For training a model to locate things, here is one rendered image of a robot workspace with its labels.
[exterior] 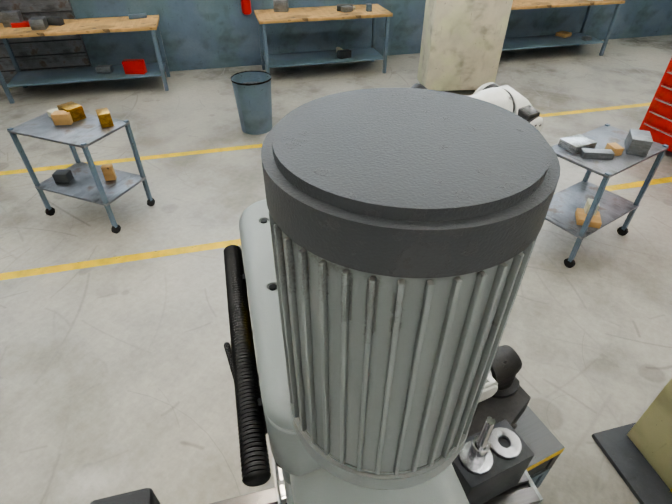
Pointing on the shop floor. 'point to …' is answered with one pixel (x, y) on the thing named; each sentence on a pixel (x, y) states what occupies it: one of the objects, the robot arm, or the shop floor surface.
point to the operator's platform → (547, 454)
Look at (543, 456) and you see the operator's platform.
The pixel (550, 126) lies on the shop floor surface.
